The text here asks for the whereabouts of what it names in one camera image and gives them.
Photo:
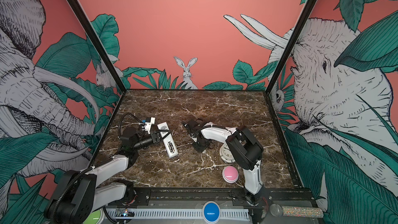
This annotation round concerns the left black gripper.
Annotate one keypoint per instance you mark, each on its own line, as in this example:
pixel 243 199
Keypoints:
pixel 156 137

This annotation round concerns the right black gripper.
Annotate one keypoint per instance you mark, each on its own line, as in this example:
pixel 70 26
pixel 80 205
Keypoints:
pixel 200 149

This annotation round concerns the white remote control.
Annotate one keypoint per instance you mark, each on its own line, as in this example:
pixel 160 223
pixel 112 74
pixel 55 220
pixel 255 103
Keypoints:
pixel 167 139

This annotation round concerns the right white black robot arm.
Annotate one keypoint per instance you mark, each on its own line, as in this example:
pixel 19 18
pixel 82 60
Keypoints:
pixel 246 150

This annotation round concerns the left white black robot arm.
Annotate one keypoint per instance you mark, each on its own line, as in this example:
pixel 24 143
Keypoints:
pixel 78 194

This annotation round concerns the white round alarm clock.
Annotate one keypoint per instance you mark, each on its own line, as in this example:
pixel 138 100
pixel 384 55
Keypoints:
pixel 226 154

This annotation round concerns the pink round push button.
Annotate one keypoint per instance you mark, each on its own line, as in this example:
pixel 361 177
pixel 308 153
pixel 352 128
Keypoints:
pixel 230 174

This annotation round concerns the blue round push button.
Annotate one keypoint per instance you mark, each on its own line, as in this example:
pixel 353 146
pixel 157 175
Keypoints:
pixel 211 212

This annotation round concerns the small green circuit board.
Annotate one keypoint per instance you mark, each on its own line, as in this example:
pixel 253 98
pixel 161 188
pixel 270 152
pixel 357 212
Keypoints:
pixel 124 213

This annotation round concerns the green round push button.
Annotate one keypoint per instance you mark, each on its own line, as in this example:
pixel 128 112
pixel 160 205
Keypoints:
pixel 96 217

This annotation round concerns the glittery silver microphone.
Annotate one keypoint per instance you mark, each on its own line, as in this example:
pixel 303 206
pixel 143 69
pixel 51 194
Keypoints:
pixel 295 211

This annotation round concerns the black front mounting rail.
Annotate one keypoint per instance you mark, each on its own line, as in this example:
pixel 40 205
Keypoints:
pixel 237 196

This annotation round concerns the white slotted cable duct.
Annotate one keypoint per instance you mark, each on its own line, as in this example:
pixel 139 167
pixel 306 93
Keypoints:
pixel 163 213

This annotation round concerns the left black frame post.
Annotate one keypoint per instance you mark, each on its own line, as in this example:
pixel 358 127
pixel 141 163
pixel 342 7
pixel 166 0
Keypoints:
pixel 98 46

